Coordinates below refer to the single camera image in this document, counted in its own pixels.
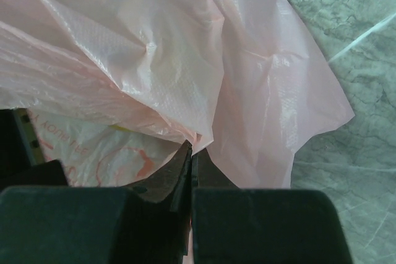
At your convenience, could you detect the pink plastic bag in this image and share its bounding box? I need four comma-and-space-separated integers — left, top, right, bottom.
1, 0, 354, 190

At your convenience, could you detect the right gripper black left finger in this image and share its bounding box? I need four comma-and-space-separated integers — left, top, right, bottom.
1, 142, 192, 263

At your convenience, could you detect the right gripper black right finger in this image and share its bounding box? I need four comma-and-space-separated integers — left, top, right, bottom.
191, 151, 353, 263

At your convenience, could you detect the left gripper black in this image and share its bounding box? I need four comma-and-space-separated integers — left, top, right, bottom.
1, 109, 67, 189

